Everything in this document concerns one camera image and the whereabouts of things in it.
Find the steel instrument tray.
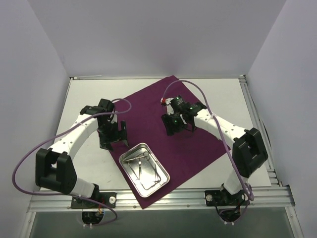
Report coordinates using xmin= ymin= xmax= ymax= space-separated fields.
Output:
xmin=119 ymin=143 xmax=170 ymax=198

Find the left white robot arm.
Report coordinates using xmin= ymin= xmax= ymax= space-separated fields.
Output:
xmin=35 ymin=99 xmax=128 ymax=208

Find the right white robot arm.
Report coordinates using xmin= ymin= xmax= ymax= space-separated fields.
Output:
xmin=160 ymin=96 xmax=268 ymax=205

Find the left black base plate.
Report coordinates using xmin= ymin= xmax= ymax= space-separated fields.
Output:
xmin=70 ymin=192 xmax=117 ymax=209

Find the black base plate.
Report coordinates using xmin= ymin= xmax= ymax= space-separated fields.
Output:
xmin=205 ymin=189 xmax=249 ymax=207
xmin=70 ymin=192 xmax=117 ymax=209

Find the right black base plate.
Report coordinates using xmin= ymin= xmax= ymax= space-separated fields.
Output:
xmin=205 ymin=189 xmax=249 ymax=207

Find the right aluminium rail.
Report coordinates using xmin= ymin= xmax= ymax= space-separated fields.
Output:
xmin=238 ymin=74 xmax=282 ymax=186

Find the aluminium rail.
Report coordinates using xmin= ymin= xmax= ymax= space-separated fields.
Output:
xmin=27 ymin=186 xmax=295 ymax=212
xmin=238 ymin=74 xmax=282 ymax=186

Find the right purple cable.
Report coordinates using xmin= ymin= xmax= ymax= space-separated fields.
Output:
xmin=160 ymin=80 xmax=255 ymax=224

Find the front aluminium rail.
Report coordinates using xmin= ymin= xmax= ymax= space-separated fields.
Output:
xmin=27 ymin=186 xmax=295 ymax=212

